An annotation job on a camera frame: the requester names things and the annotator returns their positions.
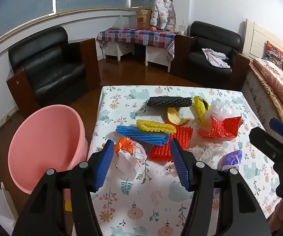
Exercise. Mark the yellow foam fruit net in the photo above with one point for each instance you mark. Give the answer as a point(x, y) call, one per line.
point(155, 127)

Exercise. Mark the clear crinkled plastic film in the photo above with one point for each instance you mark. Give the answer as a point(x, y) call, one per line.
point(207, 152)

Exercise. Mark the orange fruit on table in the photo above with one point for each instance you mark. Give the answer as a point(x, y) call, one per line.
point(153, 29)

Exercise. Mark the brown cardboard box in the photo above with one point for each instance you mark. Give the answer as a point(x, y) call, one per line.
point(143, 18)

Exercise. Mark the checkered cloth side table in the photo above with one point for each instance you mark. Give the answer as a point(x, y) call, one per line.
point(159, 44)

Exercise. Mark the clear plastic bag on table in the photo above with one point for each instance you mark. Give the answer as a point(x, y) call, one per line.
point(121, 23)

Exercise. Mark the hanging floral child jacket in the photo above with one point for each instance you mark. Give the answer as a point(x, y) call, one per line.
point(163, 15)

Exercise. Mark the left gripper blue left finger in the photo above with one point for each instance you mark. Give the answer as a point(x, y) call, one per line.
point(99, 163)

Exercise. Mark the floral white tablecloth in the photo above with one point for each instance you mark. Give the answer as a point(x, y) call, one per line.
point(154, 202)

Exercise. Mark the colourful pillow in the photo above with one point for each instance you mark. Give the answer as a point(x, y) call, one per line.
point(274, 55)

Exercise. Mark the drink cup with straw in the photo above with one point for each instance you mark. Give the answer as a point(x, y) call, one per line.
point(182, 28)

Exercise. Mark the black leather armchair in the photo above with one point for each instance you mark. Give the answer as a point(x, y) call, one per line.
point(47, 69)
point(190, 63)

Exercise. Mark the yellow plastic bag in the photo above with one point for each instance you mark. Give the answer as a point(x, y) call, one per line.
point(201, 106)

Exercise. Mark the pink plastic trash bucket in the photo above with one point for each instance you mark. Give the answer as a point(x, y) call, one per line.
point(52, 137)

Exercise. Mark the orange fruit peel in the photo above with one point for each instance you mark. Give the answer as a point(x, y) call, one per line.
point(174, 117)

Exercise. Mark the white plastic bag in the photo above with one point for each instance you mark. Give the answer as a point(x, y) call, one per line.
point(221, 110)

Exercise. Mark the red foam fruit net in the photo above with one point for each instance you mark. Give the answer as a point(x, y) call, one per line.
point(162, 153)

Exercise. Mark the white bed headboard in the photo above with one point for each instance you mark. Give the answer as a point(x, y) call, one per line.
point(255, 40)

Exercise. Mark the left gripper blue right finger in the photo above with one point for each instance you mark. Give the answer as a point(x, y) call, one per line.
point(184, 162)

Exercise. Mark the orange and white wrapper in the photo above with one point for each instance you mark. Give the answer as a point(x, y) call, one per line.
point(130, 156)

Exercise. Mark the cloth on right armchair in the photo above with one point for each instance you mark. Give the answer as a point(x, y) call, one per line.
point(216, 59)

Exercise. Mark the red mesh net bag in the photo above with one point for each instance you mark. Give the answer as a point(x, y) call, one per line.
point(226, 129)

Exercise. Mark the right black leather armchair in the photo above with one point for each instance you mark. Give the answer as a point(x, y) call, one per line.
point(190, 63)

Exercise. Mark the black foam fruit net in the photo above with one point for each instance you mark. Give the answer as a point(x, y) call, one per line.
point(169, 101)

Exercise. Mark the left black leather armchair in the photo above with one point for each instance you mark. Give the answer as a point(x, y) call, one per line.
point(47, 69)

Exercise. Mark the purple wrapper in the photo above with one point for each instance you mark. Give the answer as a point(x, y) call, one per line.
point(230, 160)

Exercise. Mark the blue foam fruit net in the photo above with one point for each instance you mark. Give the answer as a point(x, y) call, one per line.
point(134, 133)

